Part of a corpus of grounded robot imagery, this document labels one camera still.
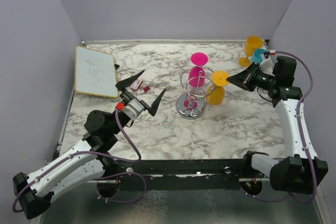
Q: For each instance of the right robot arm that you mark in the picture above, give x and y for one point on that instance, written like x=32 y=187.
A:
x=301 y=170

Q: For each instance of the small whiteboard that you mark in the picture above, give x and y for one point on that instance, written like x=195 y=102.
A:
x=95 y=73

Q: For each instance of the yellow wine glass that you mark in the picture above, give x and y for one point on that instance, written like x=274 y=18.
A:
x=252 y=43
x=216 y=92

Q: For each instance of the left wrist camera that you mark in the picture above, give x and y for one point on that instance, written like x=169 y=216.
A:
x=133 y=109

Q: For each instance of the blue wine glass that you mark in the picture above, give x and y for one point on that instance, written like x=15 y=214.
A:
x=258 y=56

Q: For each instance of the red white eraser box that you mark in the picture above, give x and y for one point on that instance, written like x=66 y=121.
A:
x=136 y=84

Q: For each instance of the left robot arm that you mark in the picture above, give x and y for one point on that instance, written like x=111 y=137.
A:
x=87 y=160

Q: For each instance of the pink wine glass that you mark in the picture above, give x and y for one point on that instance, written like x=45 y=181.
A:
x=197 y=70

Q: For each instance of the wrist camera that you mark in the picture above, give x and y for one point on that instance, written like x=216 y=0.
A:
x=133 y=109
x=267 y=64

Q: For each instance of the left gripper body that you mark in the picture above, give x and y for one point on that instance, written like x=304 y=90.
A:
x=127 y=95

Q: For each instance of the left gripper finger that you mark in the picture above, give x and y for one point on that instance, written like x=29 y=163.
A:
x=155 y=105
x=123 y=84

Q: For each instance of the chrome wine glass rack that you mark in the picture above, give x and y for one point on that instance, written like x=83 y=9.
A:
x=192 y=103

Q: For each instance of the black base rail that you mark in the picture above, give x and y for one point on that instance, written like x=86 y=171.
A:
x=185 y=174

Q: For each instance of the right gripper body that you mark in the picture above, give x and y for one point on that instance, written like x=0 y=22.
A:
x=259 y=79

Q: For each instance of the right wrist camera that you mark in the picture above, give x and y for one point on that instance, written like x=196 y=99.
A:
x=267 y=64

